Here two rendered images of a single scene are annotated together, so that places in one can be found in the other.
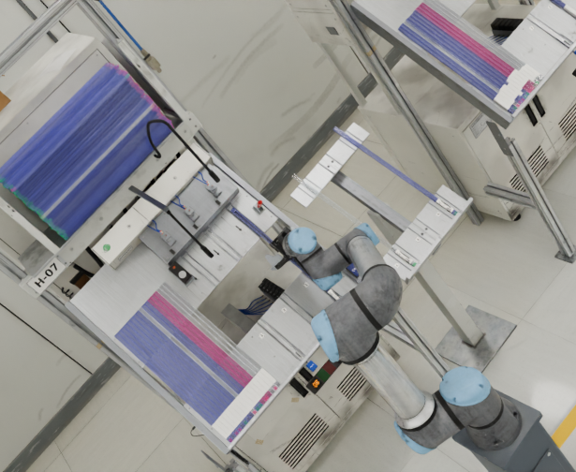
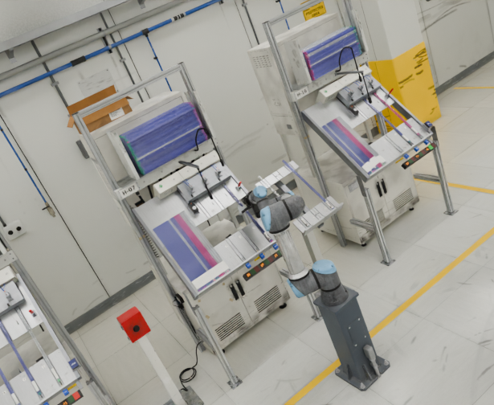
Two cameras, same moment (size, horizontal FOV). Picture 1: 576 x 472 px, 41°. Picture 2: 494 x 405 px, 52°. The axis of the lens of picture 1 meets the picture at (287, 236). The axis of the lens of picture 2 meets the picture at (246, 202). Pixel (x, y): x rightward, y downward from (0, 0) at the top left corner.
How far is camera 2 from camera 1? 105 cm
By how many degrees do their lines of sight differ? 14
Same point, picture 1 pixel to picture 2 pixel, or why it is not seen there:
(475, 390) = (328, 267)
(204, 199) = (213, 177)
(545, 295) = (372, 278)
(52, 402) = (83, 306)
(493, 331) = not seen: hidden behind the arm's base
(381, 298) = (295, 202)
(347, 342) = (275, 219)
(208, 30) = (222, 128)
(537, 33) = (387, 143)
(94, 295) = (147, 209)
